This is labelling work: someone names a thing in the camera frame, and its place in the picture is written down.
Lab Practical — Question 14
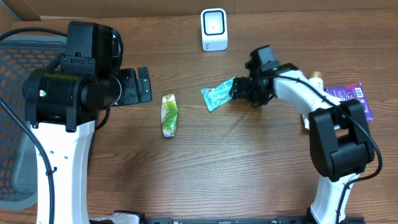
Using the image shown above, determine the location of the white tube gold cap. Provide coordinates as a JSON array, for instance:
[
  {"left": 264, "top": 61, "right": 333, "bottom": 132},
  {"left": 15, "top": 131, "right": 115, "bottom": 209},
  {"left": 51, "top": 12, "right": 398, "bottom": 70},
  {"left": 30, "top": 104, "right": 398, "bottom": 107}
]
[{"left": 300, "top": 71, "right": 326, "bottom": 130}]

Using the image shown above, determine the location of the teal wet wipes pack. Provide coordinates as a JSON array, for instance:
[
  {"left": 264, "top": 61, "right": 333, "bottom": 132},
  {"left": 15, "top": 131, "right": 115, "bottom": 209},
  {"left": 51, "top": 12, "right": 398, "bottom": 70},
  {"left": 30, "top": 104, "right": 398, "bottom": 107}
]
[{"left": 201, "top": 77, "right": 234, "bottom": 112}]

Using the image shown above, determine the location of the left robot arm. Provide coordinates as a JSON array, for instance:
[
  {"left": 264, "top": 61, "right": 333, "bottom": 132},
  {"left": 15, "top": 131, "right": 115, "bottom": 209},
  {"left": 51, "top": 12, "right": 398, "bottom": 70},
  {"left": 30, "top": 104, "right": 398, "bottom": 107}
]
[{"left": 22, "top": 21, "right": 152, "bottom": 224}]

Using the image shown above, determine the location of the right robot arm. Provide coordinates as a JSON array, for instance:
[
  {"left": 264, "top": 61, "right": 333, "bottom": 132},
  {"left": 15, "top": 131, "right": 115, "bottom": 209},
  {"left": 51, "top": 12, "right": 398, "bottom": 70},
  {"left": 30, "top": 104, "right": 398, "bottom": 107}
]
[{"left": 229, "top": 45, "right": 382, "bottom": 223}]

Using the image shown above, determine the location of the white barcode scanner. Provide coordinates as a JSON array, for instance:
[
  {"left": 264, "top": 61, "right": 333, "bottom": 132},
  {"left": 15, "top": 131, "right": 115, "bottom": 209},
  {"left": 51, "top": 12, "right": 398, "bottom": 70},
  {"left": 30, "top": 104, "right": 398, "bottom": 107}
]
[{"left": 200, "top": 8, "right": 228, "bottom": 52}]

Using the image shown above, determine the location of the purple red pad package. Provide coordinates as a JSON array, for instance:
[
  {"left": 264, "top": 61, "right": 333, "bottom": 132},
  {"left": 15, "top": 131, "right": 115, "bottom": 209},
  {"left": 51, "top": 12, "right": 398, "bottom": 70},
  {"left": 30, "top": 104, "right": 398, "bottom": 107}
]
[{"left": 325, "top": 83, "right": 374, "bottom": 122}]

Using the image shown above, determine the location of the green juice carton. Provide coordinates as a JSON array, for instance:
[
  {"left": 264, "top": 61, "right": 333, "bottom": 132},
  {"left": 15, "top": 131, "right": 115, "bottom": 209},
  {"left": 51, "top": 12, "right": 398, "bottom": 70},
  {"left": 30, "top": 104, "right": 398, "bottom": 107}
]
[{"left": 161, "top": 94, "right": 178, "bottom": 138}]

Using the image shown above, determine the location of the grey plastic basket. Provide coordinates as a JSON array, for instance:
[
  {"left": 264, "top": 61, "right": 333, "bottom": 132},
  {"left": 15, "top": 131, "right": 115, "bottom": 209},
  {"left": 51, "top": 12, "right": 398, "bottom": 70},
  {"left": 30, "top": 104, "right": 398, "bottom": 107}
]
[{"left": 1, "top": 35, "right": 67, "bottom": 210}]

